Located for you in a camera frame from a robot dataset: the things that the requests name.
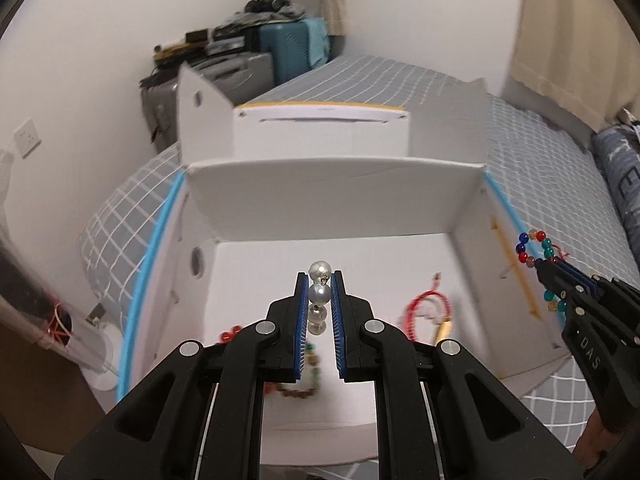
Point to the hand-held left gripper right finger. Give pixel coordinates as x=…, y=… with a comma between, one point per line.
x=340, y=330

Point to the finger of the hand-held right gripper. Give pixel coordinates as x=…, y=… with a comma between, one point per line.
x=592, y=282
x=562, y=285

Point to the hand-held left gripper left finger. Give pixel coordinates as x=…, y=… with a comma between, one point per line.
x=300, y=330

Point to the white cardboard box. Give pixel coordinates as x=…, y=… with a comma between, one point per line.
x=325, y=200

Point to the person's right hand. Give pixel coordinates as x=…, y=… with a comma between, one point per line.
x=597, y=435

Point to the grey checked bed sheet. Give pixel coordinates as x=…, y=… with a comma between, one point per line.
x=550, y=180

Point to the grey pillow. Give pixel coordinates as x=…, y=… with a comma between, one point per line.
x=620, y=170

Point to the white round stand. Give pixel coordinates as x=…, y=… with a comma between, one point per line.
x=105, y=360

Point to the wide beige curtain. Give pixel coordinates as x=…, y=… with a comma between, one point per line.
x=575, y=35

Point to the grey suitcase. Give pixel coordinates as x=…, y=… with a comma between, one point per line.
x=220, y=75

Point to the teal suitcase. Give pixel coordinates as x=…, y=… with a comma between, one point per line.
x=292, y=50

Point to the pile of flat boxes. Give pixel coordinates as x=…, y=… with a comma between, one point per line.
x=200, y=42

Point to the black bag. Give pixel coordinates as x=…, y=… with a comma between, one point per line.
x=270, y=5

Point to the white wall socket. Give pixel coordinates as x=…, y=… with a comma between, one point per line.
x=26, y=137

